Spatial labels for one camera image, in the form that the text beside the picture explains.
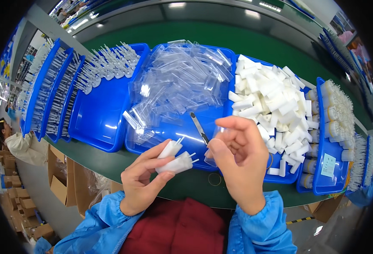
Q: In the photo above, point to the heap of cardboard cartons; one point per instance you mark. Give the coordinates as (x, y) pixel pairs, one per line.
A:
(18, 196)

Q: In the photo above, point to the open cardboard boxes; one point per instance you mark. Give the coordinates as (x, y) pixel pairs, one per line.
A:
(65, 181)

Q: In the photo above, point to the black metal tweezers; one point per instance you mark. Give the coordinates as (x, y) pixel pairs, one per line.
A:
(198, 125)

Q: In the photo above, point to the cardboard box under table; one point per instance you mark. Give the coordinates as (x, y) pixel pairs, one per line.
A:
(326, 208)

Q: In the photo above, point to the wide blue plastic tray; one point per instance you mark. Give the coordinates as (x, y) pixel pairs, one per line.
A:
(97, 117)

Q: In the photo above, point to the clear plastic cap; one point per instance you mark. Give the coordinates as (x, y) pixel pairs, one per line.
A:
(212, 158)

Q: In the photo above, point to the person's right hand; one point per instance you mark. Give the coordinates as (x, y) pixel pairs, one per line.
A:
(246, 165)

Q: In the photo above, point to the blue tray of white blocks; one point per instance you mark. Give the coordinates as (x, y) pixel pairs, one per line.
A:
(277, 176)

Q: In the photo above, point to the person's left hand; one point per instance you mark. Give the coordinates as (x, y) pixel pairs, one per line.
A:
(135, 187)

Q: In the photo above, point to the tan rubber band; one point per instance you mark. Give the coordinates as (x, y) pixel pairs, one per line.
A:
(214, 174)
(271, 160)

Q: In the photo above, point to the person's body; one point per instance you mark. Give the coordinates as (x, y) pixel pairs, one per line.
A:
(177, 228)

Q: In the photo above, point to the stack of filled blue trays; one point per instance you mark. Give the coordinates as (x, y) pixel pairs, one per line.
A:
(46, 95)

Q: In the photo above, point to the row of distant blue trays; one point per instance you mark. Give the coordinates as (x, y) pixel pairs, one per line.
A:
(348, 54)

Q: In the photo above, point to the trays of white parts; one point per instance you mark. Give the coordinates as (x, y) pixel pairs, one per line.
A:
(364, 165)

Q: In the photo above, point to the row of white pronged parts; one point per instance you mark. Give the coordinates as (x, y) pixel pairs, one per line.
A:
(110, 66)

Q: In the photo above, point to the pile of white plastic blocks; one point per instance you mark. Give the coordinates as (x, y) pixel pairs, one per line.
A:
(272, 104)

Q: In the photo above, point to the blue tray with white label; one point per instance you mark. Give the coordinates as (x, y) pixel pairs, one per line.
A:
(324, 184)

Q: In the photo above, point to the blue tray of clear caps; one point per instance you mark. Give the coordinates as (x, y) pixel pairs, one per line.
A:
(180, 143)

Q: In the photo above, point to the group of capped white parts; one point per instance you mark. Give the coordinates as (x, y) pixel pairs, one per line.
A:
(335, 114)

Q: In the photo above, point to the white plastic pronged part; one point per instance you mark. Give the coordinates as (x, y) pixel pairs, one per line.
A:
(170, 149)
(177, 165)

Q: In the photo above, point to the pile of clear plastic caps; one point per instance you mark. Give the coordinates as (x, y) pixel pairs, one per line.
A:
(173, 82)

